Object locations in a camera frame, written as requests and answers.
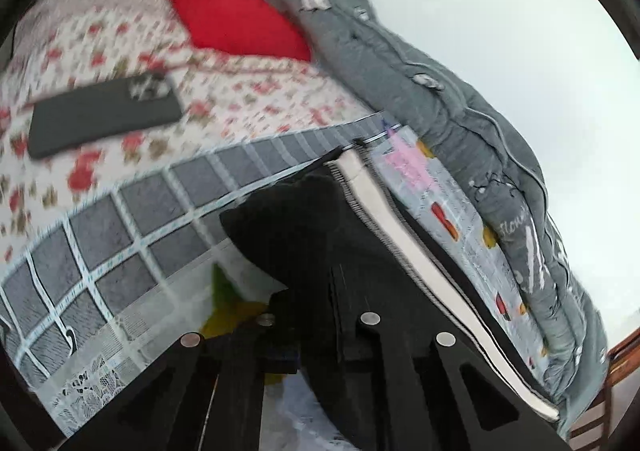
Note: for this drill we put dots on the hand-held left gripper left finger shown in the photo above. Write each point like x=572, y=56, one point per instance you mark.
x=282, y=356

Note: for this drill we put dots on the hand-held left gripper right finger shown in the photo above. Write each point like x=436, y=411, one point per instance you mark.
x=350, y=346

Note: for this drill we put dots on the black pants with white stripe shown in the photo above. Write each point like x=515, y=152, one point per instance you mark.
x=310, y=231

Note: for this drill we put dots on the fruit printed grid blanket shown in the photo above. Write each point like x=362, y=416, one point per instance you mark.
x=125, y=241

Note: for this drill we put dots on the grey quilt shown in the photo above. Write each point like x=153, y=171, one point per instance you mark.
x=450, y=121

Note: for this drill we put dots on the wooden footboard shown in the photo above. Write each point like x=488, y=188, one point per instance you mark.
x=612, y=366

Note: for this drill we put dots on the black smartphone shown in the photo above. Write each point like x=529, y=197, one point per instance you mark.
x=105, y=113

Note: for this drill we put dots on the red pillow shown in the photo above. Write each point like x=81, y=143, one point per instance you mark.
x=235, y=6

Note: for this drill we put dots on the floral bedsheet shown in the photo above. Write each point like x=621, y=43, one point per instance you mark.
x=90, y=36

